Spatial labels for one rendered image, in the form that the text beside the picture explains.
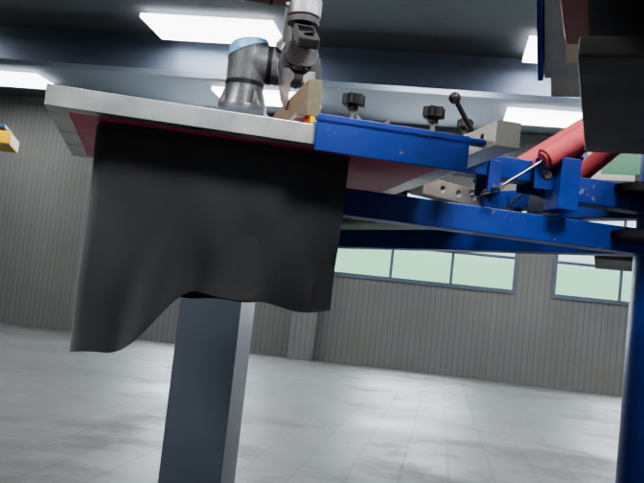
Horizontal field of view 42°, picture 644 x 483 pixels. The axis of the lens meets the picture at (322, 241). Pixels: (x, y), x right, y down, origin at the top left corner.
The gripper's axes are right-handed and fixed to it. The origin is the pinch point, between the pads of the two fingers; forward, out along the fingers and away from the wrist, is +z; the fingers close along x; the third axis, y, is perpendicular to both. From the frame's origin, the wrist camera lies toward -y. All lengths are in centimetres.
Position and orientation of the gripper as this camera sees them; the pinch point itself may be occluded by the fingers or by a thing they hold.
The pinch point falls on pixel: (295, 104)
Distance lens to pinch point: 189.5
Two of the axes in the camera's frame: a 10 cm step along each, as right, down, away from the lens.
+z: -1.1, 9.9, -0.8
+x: -9.7, -1.2, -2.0
